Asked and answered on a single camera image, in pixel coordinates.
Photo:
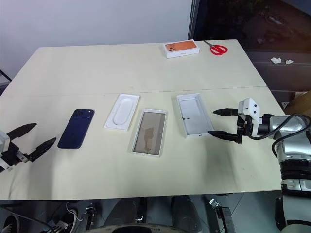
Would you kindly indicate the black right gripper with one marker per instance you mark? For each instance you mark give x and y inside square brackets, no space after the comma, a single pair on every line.
[246,126]

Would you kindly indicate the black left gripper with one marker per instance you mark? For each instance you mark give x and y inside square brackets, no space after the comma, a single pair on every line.
[13,154]

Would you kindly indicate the dark blue smartphone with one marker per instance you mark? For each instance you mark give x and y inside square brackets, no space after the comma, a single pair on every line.
[76,128]

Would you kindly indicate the white phone box base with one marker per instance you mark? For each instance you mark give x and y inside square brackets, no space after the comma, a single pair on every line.
[150,133]

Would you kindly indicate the white insert tray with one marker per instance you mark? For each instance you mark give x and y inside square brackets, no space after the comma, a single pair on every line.
[122,112]

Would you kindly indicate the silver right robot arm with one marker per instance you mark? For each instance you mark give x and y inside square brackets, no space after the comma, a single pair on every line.
[295,145]

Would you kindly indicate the white phone box lid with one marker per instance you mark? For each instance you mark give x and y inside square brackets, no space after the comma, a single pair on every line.
[194,116]

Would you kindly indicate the brown cardboard box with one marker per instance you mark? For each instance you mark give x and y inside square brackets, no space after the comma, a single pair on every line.
[301,102]

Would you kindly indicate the white box with orange phone print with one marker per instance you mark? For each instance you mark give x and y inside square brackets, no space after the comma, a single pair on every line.
[181,48]

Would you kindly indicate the black metal stand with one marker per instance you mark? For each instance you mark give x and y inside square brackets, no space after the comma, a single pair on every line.
[5,76]

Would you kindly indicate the crumpled white paper scrap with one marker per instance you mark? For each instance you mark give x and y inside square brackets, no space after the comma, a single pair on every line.
[288,61]
[276,60]

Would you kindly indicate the black shoe with white sole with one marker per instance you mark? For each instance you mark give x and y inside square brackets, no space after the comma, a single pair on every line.
[9,223]

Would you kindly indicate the black and white shoe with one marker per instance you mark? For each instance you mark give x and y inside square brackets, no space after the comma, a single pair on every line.
[57,227]

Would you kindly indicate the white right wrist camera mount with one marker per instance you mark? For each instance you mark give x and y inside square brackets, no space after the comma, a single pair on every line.
[250,106]

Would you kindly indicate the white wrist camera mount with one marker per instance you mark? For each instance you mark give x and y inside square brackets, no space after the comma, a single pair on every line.
[3,140]
[250,106]

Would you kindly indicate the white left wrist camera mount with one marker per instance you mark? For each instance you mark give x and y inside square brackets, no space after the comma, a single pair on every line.
[3,140]

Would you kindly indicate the metal clamp bracket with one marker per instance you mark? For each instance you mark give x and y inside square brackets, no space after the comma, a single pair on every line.
[222,213]

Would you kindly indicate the small black bracket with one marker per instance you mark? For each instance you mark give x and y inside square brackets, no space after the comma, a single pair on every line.
[88,212]

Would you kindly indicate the grey window frame post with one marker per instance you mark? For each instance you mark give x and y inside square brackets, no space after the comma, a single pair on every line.
[195,19]

